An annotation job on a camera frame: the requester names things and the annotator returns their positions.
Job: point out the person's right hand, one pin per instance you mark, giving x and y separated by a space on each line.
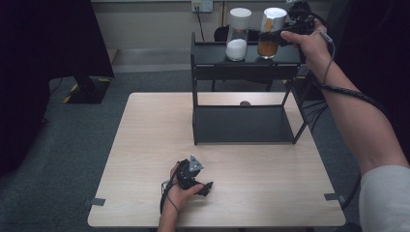
314 48

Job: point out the black metal shelf rack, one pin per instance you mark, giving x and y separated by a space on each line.
245 124

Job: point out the tan vertical wall trim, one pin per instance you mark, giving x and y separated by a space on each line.
224 13

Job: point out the dark curtain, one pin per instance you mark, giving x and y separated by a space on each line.
38 64
386 48

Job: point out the glass jar of white powder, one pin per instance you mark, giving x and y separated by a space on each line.
238 42

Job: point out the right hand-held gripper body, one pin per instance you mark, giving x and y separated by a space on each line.
301 19

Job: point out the grey tape piece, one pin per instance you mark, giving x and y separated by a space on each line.
96 202
332 196

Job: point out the small round grey disc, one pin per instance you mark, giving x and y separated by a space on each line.
245 103

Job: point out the person's left hand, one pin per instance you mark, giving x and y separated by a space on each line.
180 198

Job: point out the black chair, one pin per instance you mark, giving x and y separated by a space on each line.
220 34

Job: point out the white sleeve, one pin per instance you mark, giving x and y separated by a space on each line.
386 203

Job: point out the glass jar of orange powder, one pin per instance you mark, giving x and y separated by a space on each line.
270 22

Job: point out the black stand base yellow stripes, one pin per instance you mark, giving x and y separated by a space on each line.
88 92

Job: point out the white wall outlet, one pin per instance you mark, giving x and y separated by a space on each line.
202 5

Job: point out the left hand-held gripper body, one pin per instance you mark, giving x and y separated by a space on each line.
187 175

